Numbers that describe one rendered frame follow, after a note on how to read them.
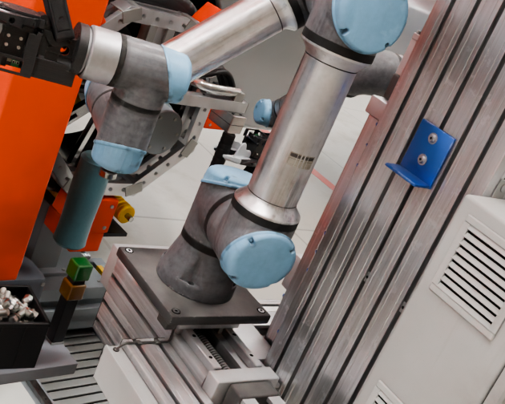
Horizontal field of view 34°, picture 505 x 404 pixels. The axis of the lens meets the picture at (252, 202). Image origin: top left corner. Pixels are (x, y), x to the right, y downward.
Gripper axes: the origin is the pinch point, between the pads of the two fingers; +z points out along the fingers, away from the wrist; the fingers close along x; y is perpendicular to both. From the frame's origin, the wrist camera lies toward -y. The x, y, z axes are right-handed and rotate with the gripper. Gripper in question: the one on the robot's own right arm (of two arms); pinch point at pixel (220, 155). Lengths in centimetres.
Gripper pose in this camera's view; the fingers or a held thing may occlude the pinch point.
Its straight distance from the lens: 221.3
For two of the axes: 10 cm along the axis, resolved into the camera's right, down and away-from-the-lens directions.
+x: 6.1, 5.1, -6.1
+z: -7.0, -0.2, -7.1
